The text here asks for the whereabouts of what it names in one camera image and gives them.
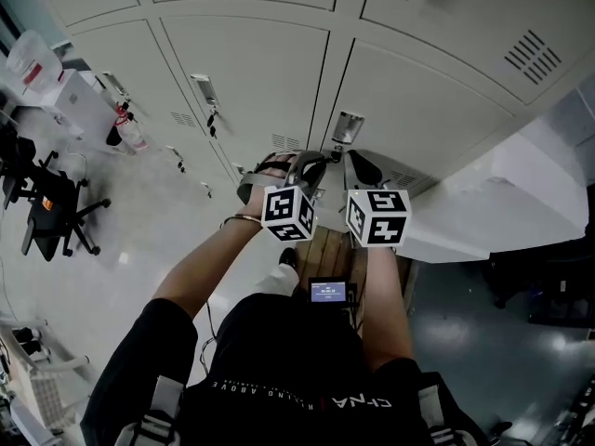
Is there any person's left forearm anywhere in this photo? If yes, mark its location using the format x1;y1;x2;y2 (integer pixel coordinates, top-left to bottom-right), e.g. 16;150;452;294
151;216;264;320

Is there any thin gold bracelet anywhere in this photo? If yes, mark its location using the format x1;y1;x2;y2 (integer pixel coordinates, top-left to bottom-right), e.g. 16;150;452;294
221;213;262;226

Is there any grey metal locker door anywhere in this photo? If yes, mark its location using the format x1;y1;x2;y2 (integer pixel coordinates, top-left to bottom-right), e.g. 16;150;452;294
309;37;516;194

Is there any person's left hand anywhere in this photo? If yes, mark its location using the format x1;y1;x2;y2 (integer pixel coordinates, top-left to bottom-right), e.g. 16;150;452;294
237;152;298;222

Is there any small black monitor screen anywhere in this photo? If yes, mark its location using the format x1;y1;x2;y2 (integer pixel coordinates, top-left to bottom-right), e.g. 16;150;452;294
309;277;350;304

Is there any black office chair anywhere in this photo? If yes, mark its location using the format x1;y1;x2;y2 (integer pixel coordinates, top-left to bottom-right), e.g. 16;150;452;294
0;123;38;208
20;151;112;262

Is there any thin black cable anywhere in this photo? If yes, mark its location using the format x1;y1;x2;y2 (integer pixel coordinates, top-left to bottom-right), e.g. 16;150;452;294
199;302;219;375

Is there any white wire rack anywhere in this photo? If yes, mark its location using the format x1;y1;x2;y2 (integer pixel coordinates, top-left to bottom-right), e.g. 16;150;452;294
0;313;92;446

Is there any large white foam box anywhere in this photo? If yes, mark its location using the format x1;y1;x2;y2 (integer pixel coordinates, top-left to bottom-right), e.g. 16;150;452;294
394;85;595;264

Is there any black metal shelf rack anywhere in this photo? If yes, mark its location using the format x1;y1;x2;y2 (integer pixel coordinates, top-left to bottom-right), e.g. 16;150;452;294
481;230;595;338

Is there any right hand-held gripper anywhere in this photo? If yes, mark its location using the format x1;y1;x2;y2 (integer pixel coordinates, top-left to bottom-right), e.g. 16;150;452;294
342;149;414;249

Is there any clear water dispenser jug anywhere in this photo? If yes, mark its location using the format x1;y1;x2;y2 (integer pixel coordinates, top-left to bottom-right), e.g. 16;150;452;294
5;29;64;93

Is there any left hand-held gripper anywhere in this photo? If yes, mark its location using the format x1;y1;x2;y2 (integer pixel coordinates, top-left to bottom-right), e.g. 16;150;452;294
235;149;329;243

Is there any person's right forearm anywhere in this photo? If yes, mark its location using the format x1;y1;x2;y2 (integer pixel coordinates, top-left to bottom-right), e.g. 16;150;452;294
364;246;415;374

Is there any grey harness strap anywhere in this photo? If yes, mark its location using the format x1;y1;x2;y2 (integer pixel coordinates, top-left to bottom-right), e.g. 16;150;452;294
115;374;182;446
416;383;466;446

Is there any white water dispenser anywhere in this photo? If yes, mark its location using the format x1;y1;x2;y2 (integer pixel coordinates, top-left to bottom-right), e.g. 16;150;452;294
39;69;122;146

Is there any person's black t-shirt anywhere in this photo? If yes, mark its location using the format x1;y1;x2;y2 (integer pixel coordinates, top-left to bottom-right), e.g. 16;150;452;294
79;293;480;446

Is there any person's white trouser leg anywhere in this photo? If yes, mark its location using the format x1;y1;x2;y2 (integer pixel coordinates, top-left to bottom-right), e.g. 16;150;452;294
253;263;301;296

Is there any beige metal locker cabinet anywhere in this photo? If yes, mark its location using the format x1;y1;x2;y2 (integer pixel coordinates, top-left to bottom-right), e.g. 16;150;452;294
27;0;595;203

